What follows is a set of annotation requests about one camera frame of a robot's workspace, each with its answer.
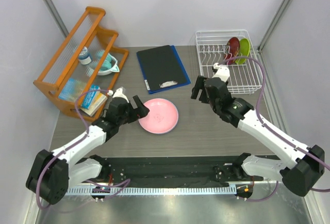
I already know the pink plate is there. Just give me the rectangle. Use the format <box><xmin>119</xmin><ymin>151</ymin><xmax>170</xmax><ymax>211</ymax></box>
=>
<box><xmin>138</xmin><ymin>98</ymin><xmax>179</xmax><ymax>134</ymax></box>

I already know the red floral plate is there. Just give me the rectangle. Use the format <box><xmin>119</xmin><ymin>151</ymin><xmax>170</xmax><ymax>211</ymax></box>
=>
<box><xmin>224</xmin><ymin>37</ymin><xmax>240</xmax><ymax>65</ymax></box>

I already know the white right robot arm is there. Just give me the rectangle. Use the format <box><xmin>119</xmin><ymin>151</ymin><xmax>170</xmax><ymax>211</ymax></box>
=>
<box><xmin>191</xmin><ymin>76</ymin><xmax>325</xmax><ymax>197</ymax></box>

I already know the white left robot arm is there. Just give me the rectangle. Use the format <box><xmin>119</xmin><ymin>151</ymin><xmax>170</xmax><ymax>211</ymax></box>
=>
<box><xmin>25</xmin><ymin>96</ymin><xmax>150</xmax><ymax>205</ymax></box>

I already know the orange wooden shelf rack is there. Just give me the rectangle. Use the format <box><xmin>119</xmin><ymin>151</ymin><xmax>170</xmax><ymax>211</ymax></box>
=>
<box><xmin>34</xmin><ymin>7</ymin><xmax>129</xmax><ymax>122</ymax></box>

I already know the blue white book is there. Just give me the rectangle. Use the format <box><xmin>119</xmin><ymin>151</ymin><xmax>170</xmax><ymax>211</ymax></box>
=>
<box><xmin>80</xmin><ymin>85</ymin><xmax>107</xmax><ymax>117</ymax></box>

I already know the blue black clipboard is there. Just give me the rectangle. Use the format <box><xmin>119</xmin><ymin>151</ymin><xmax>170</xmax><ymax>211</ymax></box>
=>
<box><xmin>137</xmin><ymin>45</ymin><xmax>191</xmax><ymax>94</ymax></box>

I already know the white bowl with teal items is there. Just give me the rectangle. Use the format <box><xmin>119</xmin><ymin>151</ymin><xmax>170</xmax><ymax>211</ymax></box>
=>
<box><xmin>86</xmin><ymin>50</ymin><xmax>120</xmax><ymax>76</ymax></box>

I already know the lime green plate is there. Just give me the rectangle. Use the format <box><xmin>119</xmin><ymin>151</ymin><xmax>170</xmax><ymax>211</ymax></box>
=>
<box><xmin>235</xmin><ymin>38</ymin><xmax>251</xmax><ymax>65</ymax></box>

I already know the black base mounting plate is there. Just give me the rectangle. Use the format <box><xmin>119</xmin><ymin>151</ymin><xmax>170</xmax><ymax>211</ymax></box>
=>
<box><xmin>92</xmin><ymin>156</ymin><xmax>263</xmax><ymax>188</ymax></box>

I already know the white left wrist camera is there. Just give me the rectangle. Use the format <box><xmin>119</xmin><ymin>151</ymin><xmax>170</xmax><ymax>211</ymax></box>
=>
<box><xmin>107</xmin><ymin>87</ymin><xmax>129</xmax><ymax>103</ymax></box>

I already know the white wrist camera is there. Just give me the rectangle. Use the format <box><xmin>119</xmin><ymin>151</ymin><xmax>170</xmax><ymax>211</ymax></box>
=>
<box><xmin>212</xmin><ymin>63</ymin><xmax>230</xmax><ymax>82</ymax></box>
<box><xmin>107</xmin><ymin>87</ymin><xmax>129</xmax><ymax>103</ymax></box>

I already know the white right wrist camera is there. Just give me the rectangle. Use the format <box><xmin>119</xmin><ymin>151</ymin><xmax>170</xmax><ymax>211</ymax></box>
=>
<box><xmin>212</xmin><ymin>63</ymin><xmax>230</xmax><ymax>82</ymax></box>

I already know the white wire dish rack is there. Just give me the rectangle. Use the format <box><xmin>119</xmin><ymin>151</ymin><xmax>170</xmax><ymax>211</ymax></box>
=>
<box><xmin>195</xmin><ymin>29</ymin><xmax>262</xmax><ymax>94</ymax></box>

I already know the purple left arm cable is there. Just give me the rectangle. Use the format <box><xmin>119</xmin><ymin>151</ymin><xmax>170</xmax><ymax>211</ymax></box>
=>
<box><xmin>36</xmin><ymin>89</ymin><xmax>131</xmax><ymax>211</ymax></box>

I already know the white slotted cable duct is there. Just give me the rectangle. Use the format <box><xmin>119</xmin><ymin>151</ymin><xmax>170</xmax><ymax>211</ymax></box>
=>
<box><xmin>66</xmin><ymin>185</ymin><xmax>237</xmax><ymax>196</ymax></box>

